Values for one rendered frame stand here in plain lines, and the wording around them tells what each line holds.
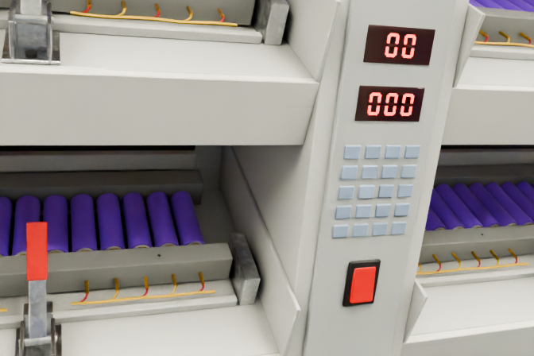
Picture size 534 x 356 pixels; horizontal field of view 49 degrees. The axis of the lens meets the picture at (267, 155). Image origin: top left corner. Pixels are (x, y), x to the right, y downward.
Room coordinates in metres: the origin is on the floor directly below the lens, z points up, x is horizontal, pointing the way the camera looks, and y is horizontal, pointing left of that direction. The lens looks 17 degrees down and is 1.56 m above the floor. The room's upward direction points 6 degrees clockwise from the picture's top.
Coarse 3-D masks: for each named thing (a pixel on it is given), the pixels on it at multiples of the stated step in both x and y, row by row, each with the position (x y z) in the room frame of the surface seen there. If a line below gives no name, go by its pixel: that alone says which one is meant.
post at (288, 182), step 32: (448, 64) 0.38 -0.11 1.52; (320, 96) 0.35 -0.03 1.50; (448, 96) 0.38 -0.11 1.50; (320, 128) 0.35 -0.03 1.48; (224, 160) 0.52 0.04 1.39; (256, 160) 0.44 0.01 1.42; (288, 160) 0.38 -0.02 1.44; (320, 160) 0.35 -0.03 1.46; (256, 192) 0.43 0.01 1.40; (288, 192) 0.37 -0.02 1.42; (320, 192) 0.35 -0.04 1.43; (288, 224) 0.37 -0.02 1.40; (416, 224) 0.38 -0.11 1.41; (288, 256) 0.36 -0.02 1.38; (416, 256) 0.38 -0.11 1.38; (288, 352) 0.35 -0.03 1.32
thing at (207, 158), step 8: (200, 152) 0.53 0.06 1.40; (208, 152) 0.53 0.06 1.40; (216, 152) 0.53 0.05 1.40; (200, 160) 0.53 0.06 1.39; (208, 160) 0.53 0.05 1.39; (216, 160) 0.53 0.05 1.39; (184, 168) 0.52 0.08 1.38; (192, 168) 0.52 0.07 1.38; (200, 168) 0.53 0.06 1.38; (208, 168) 0.53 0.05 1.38; (216, 168) 0.53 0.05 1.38; (208, 176) 0.53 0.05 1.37; (216, 176) 0.53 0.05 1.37; (208, 184) 0.53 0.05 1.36; (216, 184) 0.53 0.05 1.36
